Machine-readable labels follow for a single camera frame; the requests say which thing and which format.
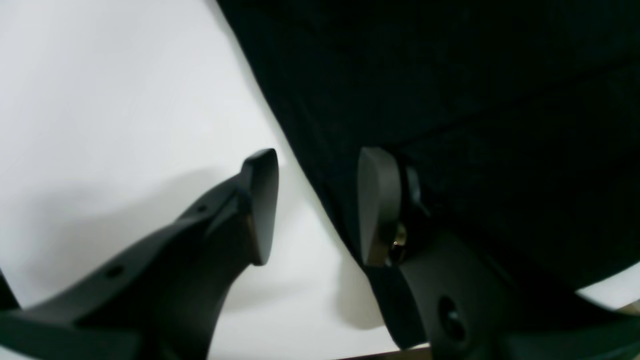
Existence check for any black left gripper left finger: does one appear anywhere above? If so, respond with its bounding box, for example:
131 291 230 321
1 148 279 360

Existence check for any black graphic t-shirt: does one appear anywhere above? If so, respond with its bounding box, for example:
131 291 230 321
215 0 640 351

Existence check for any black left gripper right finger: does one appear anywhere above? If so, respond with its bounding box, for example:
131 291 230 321
358 146 639 360

